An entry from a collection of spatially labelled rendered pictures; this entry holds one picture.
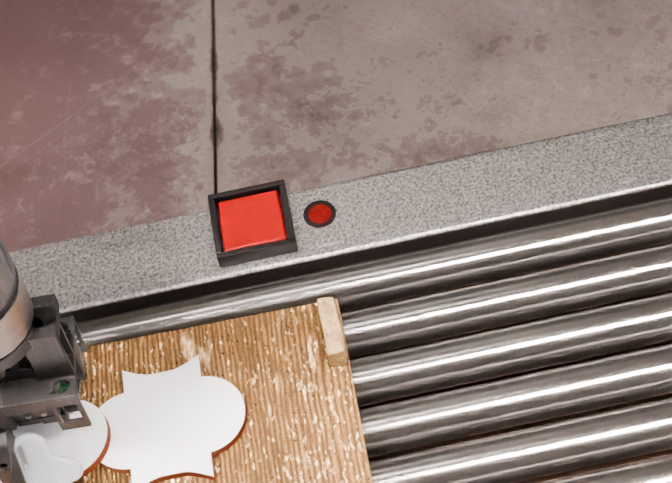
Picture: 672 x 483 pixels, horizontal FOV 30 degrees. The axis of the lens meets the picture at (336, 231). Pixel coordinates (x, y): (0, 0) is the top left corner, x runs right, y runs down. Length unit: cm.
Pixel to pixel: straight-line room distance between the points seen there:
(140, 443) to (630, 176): 52
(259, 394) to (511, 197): 31
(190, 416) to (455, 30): 164
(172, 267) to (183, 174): 125
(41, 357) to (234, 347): 23
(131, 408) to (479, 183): 39
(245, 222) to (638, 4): 158
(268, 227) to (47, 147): 142
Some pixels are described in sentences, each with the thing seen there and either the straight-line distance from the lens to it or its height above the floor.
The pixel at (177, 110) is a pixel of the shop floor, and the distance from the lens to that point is 255.
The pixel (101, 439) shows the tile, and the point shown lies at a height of 96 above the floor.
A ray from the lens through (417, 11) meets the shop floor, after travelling 264.
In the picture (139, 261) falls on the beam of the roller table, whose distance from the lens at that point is 122.
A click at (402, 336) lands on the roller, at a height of 91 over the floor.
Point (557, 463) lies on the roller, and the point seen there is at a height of 91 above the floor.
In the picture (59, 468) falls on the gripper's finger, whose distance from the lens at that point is 104.
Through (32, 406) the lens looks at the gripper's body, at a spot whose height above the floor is 108.
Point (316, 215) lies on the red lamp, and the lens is 121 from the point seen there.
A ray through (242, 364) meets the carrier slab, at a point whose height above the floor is 94.
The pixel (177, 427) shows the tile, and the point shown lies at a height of 95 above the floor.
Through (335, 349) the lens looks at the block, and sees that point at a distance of 107.
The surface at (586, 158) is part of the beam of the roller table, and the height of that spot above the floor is 91.
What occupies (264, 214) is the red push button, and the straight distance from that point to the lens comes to 120.
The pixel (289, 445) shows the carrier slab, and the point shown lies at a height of 94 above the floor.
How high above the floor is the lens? 190
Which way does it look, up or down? 55 degrees down
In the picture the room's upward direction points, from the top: 11 degrees counter-clockwise
